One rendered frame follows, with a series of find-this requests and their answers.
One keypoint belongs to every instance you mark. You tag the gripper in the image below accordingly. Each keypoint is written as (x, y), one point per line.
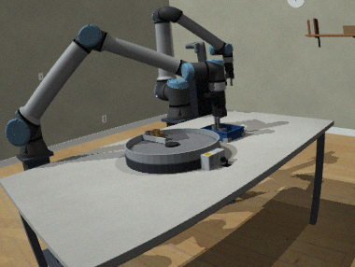
(230, 71)
(219, 104)

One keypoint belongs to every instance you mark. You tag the steel bushing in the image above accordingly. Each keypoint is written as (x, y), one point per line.
(149, 132)
(224, 127)
(217, 127)

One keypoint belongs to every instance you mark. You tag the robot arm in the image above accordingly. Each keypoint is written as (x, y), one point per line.
(199, 31)
(53, 81)

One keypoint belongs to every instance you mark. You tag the blue crate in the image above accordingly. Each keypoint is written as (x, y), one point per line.
(232, 133)

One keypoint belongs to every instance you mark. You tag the grey corner guide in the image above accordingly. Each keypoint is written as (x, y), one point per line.
(225, 140)

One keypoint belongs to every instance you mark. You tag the grey turntable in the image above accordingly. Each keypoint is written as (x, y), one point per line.
(155, 158)

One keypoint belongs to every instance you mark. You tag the black box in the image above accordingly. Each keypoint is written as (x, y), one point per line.
(204, 105)

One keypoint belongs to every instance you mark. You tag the white control box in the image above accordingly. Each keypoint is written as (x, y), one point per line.
(211, 159)

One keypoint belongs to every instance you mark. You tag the grey jointed stand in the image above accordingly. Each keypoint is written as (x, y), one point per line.
(199, 48)

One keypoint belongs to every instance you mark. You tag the dark brown book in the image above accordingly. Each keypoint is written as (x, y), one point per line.
(315, 26)

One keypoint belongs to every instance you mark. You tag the white table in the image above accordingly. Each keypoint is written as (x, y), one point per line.
(124, 202)

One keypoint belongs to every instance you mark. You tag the tan box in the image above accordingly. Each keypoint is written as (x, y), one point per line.
(349, 30)

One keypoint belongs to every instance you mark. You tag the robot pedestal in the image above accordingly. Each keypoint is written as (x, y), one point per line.
(31, 159)
(174, 121)

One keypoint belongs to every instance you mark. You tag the white wall clock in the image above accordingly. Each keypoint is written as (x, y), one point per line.
(295, 3)

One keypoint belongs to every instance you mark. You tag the wooden wall shelf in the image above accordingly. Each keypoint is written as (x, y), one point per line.
(330, 35)

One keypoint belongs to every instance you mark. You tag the white wall outlet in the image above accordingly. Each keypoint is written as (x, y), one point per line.
(41, 76)
(104, 118)

